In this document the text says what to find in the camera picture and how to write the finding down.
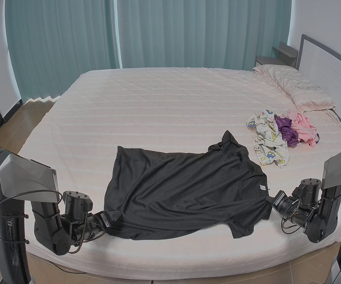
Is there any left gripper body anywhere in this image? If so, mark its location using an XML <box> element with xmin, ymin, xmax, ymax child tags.
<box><xmin>86</xmin><ymin>210</ymin><xmax>121</xmax><ymax>236</ymax></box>

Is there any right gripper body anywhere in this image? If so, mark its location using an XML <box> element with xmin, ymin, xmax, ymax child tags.
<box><xmin>266</xmin><ymin>197</ymin><xmax>298</xmax><ymax>220</ymax></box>

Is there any black T-shirt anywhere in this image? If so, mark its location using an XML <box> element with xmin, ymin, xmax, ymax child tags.
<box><xmin>104</xmin><ymin>130</ymin><xmax>273</xmax><ymax>241</ymax></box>

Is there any bed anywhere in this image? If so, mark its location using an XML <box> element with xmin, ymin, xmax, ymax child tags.
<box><xmin>18</xmin><ymin>34</ymin><xmax>341</xmax><ymax>277</ymax></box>

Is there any white printed garment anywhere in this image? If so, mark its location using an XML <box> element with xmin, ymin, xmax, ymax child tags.
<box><xmin>246</xmin><ymin>109</ymin><xmax>291</xmax><ymax>169</ymax></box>

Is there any purple garment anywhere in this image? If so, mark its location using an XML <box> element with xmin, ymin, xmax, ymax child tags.
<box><xmin>274</xmin><ymin>115</ymin><xmax>299</xmax><ymax>147</ymax></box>

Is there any pink garment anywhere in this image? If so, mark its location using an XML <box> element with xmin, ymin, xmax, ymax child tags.
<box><xmin>287</xmin><ymin>109</ymin><xmax>320</xmax><ymax>147</ymax></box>

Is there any cream pillow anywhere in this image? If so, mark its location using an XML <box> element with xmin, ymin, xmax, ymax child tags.
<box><xmin>253</xmin><ymin>64</ymin><xmax>336</xmax><ymax>113</ymax></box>

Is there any grey bedside table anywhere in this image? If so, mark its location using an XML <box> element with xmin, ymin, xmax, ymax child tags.
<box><xmin>256</xmin><ymin>42</ymin><xmax>298</xmax><ymax>69</ymax></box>

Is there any blue-green curtain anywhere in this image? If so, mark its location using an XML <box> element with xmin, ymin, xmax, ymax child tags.
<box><xmin>113</xmin><ymin>0</ymin><xmax>293</xmax><ymax>70</ymax></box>
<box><xmin>5</xmin><ymin>0</ymin><xmax>121</xmax><ymax>104</ymax></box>

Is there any black cable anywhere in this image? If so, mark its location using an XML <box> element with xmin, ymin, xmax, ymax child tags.
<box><xmin>0</xmin><ymin>190</ymin><xmax>63</xmax><ymax>242</ymax></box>
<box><xmin>281</xmin><ymin>201</ymin><xmax>305</xmax><ymax>234</ymax></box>

